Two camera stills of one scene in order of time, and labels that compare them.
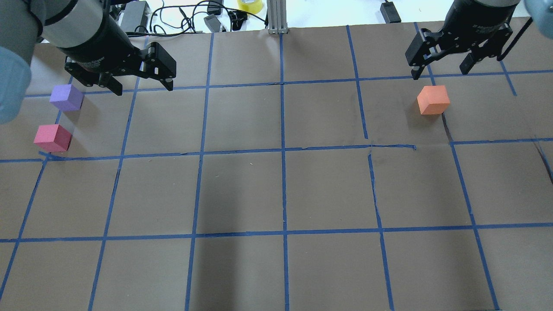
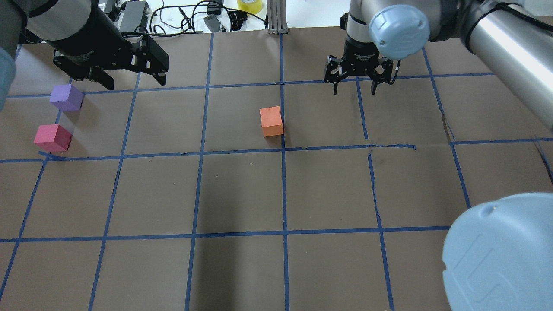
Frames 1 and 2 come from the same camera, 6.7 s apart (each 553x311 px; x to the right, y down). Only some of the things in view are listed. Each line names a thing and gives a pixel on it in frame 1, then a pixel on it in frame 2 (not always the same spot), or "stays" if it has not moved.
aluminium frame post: x=277 y=17 stays
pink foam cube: x=53 y=138 stays
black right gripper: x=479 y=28 → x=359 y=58
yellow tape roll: x=254 y=6 stays
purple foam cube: x=66 y=97 stays
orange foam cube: x=433 y=99 → x=271 y=121
